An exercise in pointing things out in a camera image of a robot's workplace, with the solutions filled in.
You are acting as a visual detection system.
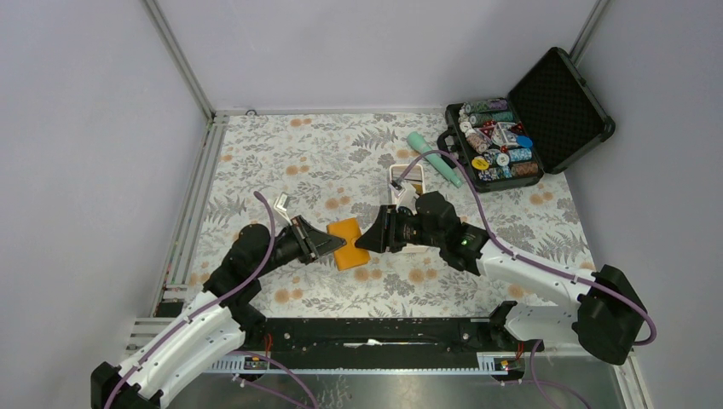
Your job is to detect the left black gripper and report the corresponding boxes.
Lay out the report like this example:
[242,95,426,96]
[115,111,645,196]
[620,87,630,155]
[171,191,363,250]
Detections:
[254,216,347,279]

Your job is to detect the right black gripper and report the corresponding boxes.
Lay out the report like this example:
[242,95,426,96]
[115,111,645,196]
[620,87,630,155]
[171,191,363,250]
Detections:
[354,205,444,254]

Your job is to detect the orange leather card holder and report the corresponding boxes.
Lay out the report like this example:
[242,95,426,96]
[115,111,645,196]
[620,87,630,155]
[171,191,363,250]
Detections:
[327,218,371,271]

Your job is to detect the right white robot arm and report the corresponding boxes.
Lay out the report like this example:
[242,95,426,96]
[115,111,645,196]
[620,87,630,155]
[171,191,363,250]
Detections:
[355,192,649,366]

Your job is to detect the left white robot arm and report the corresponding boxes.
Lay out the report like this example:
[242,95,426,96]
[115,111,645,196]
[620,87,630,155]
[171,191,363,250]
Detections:
[90,216,347,408]

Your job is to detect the floral table mat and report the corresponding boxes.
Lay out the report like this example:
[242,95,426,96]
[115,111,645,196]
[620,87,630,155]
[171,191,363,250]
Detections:
[186,113,593,318]

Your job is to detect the black poker chip case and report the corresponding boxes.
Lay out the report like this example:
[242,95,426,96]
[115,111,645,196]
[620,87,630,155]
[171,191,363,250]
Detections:
[437,47,616,193]

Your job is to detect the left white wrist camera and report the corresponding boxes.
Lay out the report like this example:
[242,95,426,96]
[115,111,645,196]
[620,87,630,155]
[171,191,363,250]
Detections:
[273,192,293,225]

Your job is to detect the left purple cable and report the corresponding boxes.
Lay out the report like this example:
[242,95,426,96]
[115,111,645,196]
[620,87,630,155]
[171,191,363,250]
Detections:
[103,191,321,409]

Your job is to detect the purple cable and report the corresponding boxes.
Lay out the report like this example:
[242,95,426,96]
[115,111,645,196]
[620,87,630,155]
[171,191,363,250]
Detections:
[103,191,321,409]
[390,149,658,409]

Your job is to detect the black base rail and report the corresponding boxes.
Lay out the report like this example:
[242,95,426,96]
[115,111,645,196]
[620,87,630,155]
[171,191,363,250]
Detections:
[240,318,534,372]

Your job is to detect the mint green handle tool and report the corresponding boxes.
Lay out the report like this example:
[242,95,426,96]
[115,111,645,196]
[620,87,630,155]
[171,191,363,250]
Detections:
[407,131,462,187]

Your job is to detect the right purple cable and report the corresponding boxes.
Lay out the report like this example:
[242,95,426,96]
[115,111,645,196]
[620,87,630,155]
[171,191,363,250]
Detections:
[390,149,658,409]

